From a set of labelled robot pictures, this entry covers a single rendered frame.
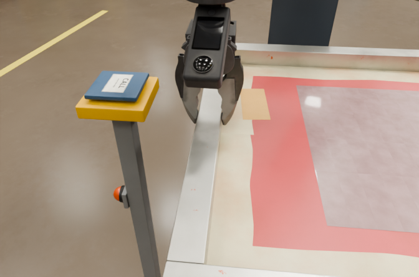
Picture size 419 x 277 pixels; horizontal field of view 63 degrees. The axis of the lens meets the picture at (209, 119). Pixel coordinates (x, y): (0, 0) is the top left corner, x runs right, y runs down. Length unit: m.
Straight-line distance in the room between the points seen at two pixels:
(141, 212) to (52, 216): 0.95
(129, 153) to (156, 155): 1.21
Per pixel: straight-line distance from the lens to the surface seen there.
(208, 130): 0.51
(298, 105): 0.65
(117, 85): 0.68
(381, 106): 0.70
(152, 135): 2.13
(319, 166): 0.52
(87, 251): 1.64
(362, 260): 0.44
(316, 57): 0.78
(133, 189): 0.85
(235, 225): 0.43
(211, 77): 0.40
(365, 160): 0.56
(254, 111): 0.62
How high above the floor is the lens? 1.30
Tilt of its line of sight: 36 degrees down
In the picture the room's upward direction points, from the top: straight up
